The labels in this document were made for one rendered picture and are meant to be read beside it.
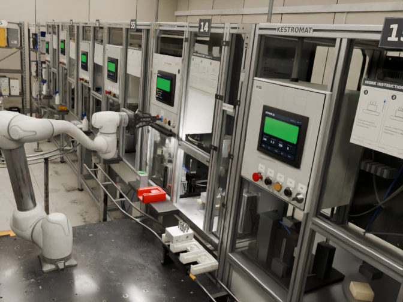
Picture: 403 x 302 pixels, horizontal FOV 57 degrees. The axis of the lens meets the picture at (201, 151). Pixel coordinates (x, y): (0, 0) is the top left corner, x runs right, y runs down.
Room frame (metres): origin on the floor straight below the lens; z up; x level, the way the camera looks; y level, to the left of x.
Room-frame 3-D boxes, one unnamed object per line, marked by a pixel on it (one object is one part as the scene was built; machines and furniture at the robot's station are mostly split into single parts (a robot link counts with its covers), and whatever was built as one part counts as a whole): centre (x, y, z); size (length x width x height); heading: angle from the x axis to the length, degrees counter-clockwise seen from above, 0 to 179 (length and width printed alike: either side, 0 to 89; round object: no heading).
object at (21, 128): (1.73, 0.84, 1.44); 0.18 x 0.14 x 0.13; 156
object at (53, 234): (1.83, 0.75, 0.85); 0.18 x 0.16 x 0.22; 66
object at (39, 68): (7.10, 3.03, 1.00); 1.30 x 0.51 x 2.00; 32
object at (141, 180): (2.43, 0.38, 0.97); 0.08 x 0.08 x 0.12; 32
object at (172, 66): (2.49, 0.18, 1.60); 0.42 x 0.29 x 0.46; 32
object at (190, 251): (1.76, 0.01, 0.84); 0.36 x 0.14 x 0.10; 32
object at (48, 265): (1.81, 0.73, 0.71); 0.22 x 0.18 x 0.06; 32
